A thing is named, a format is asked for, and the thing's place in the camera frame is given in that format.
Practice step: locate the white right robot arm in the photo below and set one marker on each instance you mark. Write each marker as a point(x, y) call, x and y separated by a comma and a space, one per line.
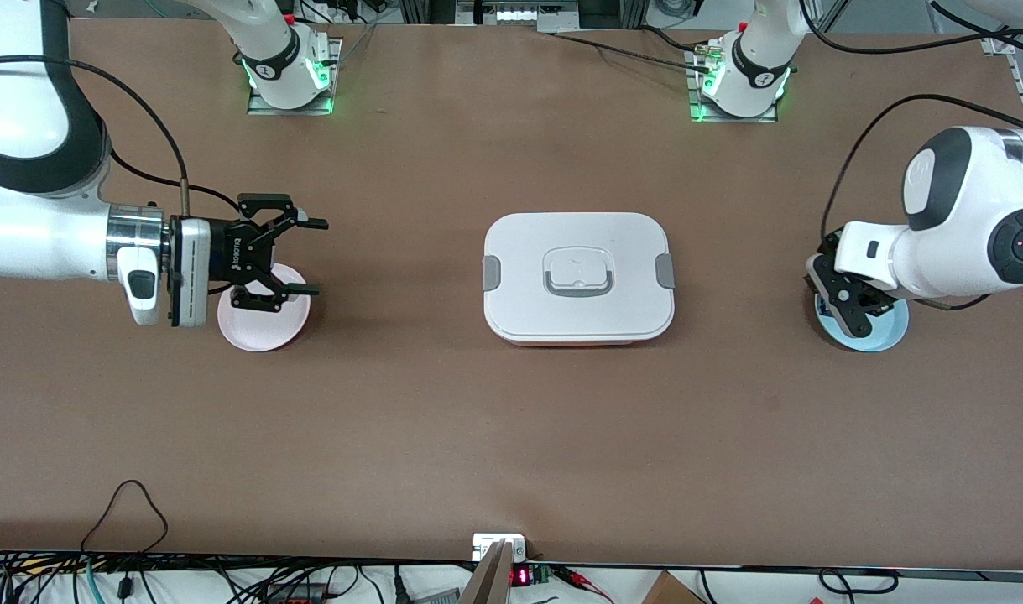
point(33, 235)

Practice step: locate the red connector strip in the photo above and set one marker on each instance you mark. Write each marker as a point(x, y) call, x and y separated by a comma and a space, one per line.
point(293, 594)

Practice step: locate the aluminium corner bracket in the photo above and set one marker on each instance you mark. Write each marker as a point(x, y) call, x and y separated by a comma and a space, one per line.
point(998, 46)

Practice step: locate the pink round plate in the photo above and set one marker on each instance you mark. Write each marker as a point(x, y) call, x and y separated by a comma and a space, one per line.
point(259, 331)

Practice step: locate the metal base plate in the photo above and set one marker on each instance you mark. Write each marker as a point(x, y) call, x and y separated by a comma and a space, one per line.
point(692, 101)
point(257, 106)

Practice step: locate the red digit display module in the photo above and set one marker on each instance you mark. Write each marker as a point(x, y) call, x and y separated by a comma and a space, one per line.
point(524, 576)

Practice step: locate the white lunch box grey latches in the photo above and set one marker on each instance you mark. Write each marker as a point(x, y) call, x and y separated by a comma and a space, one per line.
point(578, 315)

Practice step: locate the brown cardboard box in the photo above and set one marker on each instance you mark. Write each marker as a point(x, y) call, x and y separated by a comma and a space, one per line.
point(670, 591)

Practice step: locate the light blue round plate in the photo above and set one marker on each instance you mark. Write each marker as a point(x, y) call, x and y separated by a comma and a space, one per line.
point(890, 331)

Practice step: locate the white outlet box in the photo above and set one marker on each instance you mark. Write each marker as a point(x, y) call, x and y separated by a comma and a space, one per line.
point(498, 541)

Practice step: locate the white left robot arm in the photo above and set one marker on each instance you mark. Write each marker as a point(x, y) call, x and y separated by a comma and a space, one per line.
point(956, 243)

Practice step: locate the aluminium extrusion frame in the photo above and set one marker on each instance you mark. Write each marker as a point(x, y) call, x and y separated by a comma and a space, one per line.
point(427, 10)

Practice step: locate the grey aluminium bar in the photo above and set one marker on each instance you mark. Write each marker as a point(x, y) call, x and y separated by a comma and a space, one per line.
point(490, 579)

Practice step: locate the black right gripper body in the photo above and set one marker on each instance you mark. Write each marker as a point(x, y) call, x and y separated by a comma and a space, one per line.
point(228, 249)

